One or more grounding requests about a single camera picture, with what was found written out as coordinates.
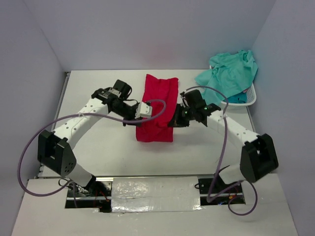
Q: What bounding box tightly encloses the teal blue t shirt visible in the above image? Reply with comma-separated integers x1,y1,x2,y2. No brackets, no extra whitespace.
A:
227,92,247,104

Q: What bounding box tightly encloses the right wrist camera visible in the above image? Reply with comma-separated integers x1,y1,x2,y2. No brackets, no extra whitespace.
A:
180,91,188,107

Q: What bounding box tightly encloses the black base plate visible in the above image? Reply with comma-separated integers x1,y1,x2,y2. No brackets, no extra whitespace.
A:
64,180,113,213
194,177,245,206

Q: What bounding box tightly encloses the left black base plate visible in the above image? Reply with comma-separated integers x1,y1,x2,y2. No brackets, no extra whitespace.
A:
64,180,113,213

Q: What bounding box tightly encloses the silver tape patch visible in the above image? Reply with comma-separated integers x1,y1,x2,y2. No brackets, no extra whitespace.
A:
111,177,201,213

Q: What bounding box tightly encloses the white plastic laundry basket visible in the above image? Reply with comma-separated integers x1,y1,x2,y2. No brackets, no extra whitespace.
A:
199,62,258,106

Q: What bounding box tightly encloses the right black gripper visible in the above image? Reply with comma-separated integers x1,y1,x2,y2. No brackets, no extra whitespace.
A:
168,103,196,127

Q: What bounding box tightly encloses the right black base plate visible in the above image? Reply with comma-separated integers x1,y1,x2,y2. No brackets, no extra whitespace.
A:
194,177,245,206

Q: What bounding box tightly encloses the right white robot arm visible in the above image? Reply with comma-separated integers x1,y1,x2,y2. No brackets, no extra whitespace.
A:
168,89,279,192

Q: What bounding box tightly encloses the red t shirt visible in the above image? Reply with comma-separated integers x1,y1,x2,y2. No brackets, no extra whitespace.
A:
136,74,179,143

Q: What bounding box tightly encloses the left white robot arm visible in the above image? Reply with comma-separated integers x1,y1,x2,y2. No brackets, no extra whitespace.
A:
37,80,138,196

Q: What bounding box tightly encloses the mint green t shirt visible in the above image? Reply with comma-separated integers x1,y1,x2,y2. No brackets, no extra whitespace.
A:
195,50,258,105

